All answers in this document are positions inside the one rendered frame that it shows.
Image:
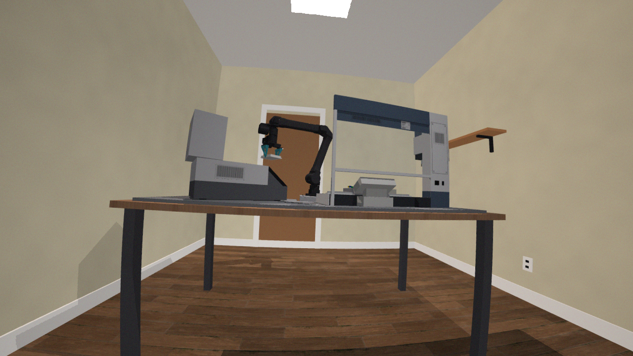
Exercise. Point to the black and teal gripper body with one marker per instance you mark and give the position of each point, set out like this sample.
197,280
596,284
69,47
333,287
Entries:
272,142

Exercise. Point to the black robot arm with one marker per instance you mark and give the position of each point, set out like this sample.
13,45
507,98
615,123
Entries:
313,177

